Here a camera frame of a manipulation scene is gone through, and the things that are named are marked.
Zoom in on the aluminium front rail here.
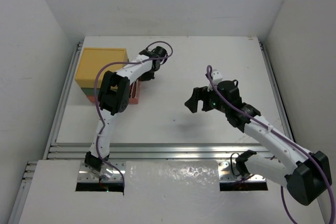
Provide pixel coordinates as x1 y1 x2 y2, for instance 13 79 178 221
44 143 276 161

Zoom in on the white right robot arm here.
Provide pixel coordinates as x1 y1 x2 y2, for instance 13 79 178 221
185 80 332 206

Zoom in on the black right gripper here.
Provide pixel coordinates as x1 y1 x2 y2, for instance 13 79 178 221
185 83 229 113

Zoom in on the aluminium table edge rail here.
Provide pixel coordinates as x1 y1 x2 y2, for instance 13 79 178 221
43 40 83 159

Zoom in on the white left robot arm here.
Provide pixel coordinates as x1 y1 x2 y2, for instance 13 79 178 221
85 46 172 181

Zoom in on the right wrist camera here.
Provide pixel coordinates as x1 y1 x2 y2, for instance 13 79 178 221
208 69 223 91

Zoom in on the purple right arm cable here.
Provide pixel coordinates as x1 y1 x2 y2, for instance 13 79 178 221
206 65 335 224

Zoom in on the right aluminium table rail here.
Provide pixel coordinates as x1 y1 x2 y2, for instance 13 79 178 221
259 41 296 143

